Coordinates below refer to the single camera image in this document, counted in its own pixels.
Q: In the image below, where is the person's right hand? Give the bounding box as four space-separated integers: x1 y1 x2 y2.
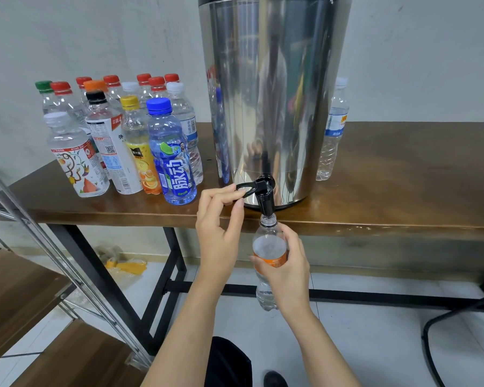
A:
252 223 311 319

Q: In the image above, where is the person's left hand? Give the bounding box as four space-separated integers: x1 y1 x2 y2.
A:
195 185 247 283

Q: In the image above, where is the orange label black cap bottle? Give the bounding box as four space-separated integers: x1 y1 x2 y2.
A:
253 213 290 311

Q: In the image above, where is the blue cap plastic bottle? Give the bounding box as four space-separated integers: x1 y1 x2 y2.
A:
146 97 198 206

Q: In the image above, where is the white cap blue label bottle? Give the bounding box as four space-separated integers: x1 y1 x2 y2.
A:
166 81 204 186

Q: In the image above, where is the yellow label plastic bottle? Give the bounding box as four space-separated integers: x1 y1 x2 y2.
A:
119 95 162 195

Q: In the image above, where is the white patterned label plastic bottle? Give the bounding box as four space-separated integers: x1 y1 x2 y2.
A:
44 111 111 198

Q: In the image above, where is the slim blue label plastic bottle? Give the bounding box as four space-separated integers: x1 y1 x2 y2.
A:
315 76 350 182

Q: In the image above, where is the stainless steel water dispenser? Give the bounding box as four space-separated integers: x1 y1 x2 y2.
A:
197 0 353 210

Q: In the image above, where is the white-cap blue-label bottle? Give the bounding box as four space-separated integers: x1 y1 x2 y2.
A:
121 81 145 102

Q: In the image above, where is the wooden metal shelf rack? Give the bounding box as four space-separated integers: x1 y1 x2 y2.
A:
0 161 154 387

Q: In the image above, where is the green label plastic water bottle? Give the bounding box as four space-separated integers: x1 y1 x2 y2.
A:
34 80 56 113

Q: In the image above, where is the person's right forearm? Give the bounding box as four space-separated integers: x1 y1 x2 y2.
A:
284 310 362 387

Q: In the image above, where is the person's left forearm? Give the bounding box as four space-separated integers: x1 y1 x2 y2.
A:
141 274 237 387

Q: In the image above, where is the person's black shoe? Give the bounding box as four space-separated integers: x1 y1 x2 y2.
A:
263 370 289 387

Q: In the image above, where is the person's black trouser leg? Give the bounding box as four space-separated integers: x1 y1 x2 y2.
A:
205 336 253 387

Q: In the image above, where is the yellow debris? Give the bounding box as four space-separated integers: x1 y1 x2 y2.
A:
105 260 148 276

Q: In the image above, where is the black metal table frame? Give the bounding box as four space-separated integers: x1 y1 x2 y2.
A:
48 225 484 355

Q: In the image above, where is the wooden stool with black frame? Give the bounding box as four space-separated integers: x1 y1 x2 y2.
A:
422 270 484 387

